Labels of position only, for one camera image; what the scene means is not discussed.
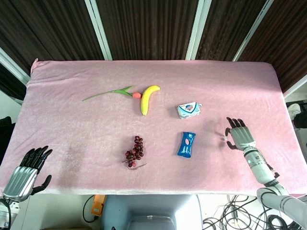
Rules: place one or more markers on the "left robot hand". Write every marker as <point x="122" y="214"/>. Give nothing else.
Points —
<point x="21" y="178"/>

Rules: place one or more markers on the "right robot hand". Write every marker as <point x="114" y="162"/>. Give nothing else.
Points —
<point x="241" y="137"/>

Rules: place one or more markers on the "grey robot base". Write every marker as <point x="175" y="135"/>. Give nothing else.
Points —
<point x="151" y="212"/>

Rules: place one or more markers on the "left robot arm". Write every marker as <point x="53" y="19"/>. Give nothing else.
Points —
<point x="4" y="213"/>

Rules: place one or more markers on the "blue snack packet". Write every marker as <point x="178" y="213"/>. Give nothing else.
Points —
<point x="186" y="145"/>

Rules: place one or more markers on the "white blue soap pack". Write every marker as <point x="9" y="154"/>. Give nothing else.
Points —
<point x="190" y="110"/>

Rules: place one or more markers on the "white shoe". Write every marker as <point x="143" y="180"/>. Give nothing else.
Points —
<point x="293" y="109"/>

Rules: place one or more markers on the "orange handheld device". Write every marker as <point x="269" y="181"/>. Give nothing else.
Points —
<point x="98" y="206"/>

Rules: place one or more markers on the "pink tablecloth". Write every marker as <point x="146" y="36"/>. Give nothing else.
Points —
<point x="153" y="124"/>

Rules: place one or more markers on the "yellow banana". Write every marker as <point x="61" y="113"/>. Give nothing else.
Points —
<point x="146" y="99"/>

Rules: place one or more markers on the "red grape bunch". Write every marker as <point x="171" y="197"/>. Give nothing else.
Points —
<point x="135" y="151"/>

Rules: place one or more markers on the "artificial tulip flower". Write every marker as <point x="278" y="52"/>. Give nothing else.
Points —
<point x="115" y="92"/>

